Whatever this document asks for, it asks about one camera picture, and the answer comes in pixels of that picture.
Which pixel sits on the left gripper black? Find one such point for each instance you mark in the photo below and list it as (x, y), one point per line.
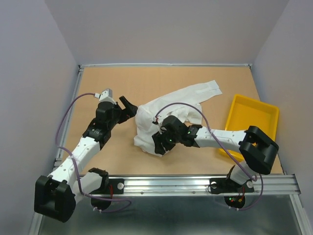
(129, 111)

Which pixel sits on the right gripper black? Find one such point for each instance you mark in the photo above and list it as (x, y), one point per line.
(159, 148)

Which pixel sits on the white long sleeve shirt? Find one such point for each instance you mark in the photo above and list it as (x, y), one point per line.
(174, 103)

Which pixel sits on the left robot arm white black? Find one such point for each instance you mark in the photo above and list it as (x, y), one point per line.
(57, 194)

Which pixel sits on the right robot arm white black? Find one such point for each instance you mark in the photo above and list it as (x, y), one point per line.
(257, 148)

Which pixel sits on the yellow plastic tray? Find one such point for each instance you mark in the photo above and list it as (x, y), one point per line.
(243, 112)

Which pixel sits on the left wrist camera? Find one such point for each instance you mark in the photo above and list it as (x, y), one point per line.
(106, 96)

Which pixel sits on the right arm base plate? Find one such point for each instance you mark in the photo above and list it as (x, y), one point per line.
(235, 194)

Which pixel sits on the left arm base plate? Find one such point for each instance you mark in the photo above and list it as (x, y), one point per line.
(112, 188)

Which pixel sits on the aluminium mounting rail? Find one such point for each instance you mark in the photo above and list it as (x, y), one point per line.
(196, 185)

